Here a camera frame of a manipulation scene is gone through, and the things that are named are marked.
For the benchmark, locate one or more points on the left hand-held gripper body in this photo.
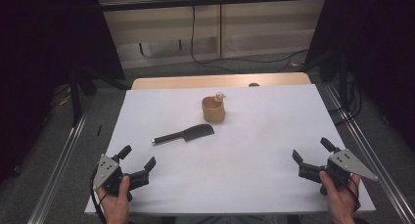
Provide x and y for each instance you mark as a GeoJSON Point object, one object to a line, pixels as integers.
{"type": "Point", "coordinates": [107, 171]}

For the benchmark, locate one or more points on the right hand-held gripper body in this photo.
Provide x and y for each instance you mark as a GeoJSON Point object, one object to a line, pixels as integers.
{"type": "Point", "coordinates": [345, 163]}

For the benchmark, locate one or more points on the black comb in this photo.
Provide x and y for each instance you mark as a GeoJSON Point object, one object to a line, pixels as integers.
{"type": "Point", "coordinates": [187, 133]}

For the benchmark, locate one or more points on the tan cup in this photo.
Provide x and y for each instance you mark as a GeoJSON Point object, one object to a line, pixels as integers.
{"type": "Point", "coordinates": [213, 110]}

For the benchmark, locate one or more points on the person's left hand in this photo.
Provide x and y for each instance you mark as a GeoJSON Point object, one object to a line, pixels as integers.
{"type": "Point", "coordinates": [115, 202]}

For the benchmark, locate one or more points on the person's right hand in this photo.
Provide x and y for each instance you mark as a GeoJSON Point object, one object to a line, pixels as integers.
{"type": "Point", "coordinates": [339, 199]}

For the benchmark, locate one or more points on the white table cover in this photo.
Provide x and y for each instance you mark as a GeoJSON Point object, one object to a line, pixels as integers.
{"type": "Point", "coordinates": [254, 158]}

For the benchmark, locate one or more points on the black metal stand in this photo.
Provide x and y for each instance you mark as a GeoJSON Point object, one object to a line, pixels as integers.
{"type": "Point", "coordinates": [75, 97]}

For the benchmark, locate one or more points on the small tan figurine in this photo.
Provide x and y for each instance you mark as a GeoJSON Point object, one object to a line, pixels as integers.
{"type": "Point", "coordinates": [220, 97]}

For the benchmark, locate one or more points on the black curtain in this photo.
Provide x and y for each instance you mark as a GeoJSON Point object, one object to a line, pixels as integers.
{"type": "Point", "coordinates": [39, 54]}
{"type": "Point", "coordinates": [378, 54]}

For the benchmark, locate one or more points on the black horizontal bar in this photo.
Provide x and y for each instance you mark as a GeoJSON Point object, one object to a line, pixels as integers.
{"type": "Point", "coordinates": [212, 1]}

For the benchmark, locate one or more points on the metal floor rail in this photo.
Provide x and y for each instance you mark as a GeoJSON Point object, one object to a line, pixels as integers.
{"type": "Point", "coordinates": [55, 171]}
{"type": "Point", "coordinates": [368, 145]}

